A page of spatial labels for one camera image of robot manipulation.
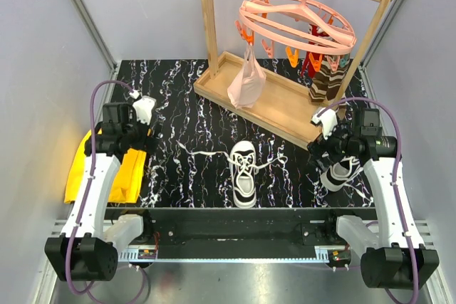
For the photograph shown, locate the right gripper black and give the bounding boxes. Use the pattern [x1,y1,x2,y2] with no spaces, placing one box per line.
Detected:
[306,117,359,173]

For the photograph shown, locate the black white sneaker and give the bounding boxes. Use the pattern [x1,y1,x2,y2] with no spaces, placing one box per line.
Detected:
[177,140,288,209]
[319,157,366,199]

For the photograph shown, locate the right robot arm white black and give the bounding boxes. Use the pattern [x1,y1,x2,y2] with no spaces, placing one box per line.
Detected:
[308,108,440,290]

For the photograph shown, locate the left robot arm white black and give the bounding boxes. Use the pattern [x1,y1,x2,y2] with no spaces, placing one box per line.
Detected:
[44,96,156,282]

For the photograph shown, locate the yellow cloth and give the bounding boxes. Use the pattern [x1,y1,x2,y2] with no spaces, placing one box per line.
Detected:
[64,131,147,204]

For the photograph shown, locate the brown striped sock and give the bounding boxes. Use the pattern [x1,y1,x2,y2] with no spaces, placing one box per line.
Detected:
[309,58,349,103]

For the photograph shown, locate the wooden drying rack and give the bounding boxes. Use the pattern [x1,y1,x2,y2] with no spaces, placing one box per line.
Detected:
[194,0,392,147]

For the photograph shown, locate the red hanging garment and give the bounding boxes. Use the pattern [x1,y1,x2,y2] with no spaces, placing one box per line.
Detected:
[301,23,331,79]

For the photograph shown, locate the pink hanging cloth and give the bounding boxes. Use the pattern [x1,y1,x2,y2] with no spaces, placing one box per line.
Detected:
[227,43,266,109]

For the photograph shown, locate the pink round clip hanger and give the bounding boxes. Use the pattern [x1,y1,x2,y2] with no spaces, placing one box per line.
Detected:
[235,0,357,70]

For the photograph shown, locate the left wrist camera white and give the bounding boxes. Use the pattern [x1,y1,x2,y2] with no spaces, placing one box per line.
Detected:
[129,90,157,125]

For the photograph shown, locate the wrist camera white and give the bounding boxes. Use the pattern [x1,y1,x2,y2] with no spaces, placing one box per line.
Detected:
[129,90,157,125]
[311,108,338,140]

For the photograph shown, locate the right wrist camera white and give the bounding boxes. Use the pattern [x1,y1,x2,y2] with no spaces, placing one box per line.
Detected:
[311,108,338,140]

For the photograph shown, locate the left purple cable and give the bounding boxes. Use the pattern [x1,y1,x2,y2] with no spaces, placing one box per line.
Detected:
[66,80,150,303]

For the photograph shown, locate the purple cable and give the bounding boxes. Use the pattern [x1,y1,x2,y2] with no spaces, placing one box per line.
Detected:
[318,97,421,304]
[66,80,150,303]

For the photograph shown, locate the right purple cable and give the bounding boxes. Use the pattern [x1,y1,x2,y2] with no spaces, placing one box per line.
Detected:
[318,97,421,304]

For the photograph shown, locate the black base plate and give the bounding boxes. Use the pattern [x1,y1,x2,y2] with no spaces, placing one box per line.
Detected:
[105,208,377,246]

